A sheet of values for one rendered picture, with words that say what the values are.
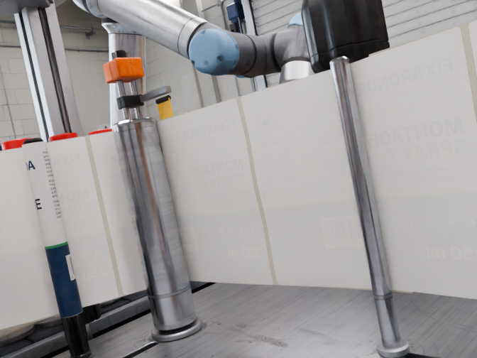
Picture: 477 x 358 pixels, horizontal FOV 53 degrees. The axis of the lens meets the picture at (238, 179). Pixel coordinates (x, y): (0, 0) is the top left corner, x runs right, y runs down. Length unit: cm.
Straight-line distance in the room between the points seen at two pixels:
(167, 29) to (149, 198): 54
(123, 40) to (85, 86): 626
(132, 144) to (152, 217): 6
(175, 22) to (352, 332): 66
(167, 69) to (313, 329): 684
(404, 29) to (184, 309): 480
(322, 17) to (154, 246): 27
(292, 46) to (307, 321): 60
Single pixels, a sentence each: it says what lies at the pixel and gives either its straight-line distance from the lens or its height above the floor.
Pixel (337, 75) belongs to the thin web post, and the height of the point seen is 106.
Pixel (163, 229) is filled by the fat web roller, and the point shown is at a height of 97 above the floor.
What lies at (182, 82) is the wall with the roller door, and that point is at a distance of 693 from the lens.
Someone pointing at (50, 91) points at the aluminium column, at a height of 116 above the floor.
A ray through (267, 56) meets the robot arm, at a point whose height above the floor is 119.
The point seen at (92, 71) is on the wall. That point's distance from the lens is 757.
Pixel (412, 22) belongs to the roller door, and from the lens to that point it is 510.
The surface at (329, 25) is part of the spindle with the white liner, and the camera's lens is 49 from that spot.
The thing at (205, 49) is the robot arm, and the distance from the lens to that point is 83.
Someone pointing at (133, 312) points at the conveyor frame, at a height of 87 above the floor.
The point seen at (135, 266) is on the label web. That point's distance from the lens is 44.
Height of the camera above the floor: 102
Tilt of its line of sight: 3 degrees down
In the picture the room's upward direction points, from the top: 11 degrees counter-clockwise
